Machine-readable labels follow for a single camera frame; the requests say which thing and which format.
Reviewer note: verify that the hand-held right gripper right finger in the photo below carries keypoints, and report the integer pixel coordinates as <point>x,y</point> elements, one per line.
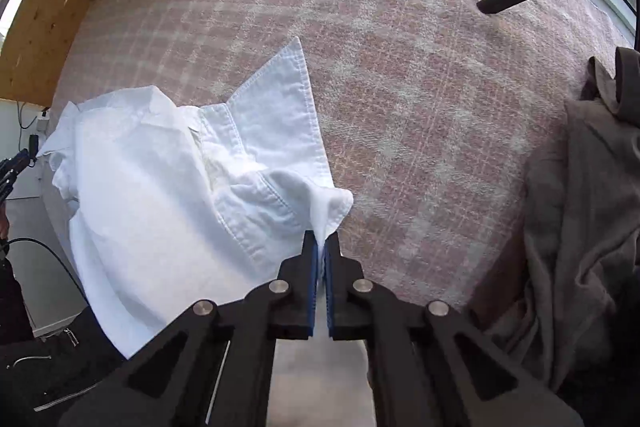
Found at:
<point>328,292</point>

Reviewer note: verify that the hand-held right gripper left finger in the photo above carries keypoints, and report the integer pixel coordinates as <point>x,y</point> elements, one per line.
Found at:
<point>312,287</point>

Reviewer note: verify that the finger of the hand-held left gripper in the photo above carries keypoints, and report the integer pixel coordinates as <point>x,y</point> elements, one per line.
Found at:
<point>19,159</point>

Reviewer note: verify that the white shirt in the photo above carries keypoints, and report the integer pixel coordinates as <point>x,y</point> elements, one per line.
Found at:
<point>160,187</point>

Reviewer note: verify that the white charger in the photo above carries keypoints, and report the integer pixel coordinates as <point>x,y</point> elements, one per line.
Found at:
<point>43,122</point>

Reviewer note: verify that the pine plank panel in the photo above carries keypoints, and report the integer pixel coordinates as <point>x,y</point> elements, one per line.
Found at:
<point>40,37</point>

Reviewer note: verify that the pink plaid blanket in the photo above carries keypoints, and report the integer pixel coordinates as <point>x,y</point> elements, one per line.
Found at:
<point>425,107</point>

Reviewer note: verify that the person's black jacket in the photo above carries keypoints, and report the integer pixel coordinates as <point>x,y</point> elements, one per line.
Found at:
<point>45,382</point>

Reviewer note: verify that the brown garment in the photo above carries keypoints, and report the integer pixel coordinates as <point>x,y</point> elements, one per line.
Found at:
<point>585,217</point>

